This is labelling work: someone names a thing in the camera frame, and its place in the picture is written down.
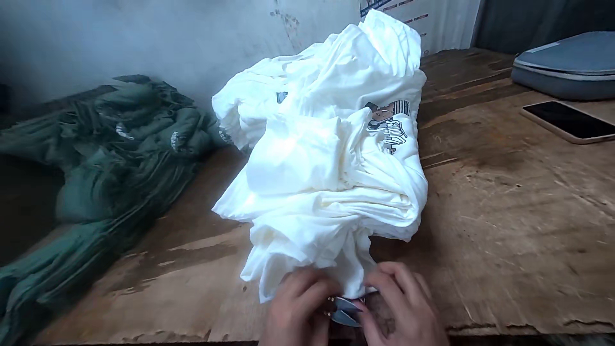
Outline pile of green garments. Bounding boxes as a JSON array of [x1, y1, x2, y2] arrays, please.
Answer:
[[0, 74, 234, 346]]

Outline dark grey panel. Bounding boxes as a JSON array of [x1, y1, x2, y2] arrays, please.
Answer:
[[473, 0, 615, 54]]

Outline white shirt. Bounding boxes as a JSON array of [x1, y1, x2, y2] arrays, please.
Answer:
[[240, 185, 427, 304]]

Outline smartphone with light case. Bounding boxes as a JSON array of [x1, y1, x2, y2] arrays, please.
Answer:
[[521, 100, 615, 145]]

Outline white poster with print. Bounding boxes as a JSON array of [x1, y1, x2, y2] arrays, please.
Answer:
[[359, 0, 482, 57]]

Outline silver thread snips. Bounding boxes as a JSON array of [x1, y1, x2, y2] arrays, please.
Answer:
[[328, 296, 365, 328]]

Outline person's right hand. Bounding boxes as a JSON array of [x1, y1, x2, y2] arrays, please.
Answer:
[[357, 261, 450, 346]]

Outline grey zippered case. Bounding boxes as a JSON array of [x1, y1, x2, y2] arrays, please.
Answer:
[[511, 31, 615, 102]]

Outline pile of white garments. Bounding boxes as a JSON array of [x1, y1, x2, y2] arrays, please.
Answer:
[[211, 9, 428, 243]]

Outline person's left hand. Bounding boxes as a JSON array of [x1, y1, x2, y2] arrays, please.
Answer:
[[258, 267, 343, 346]]

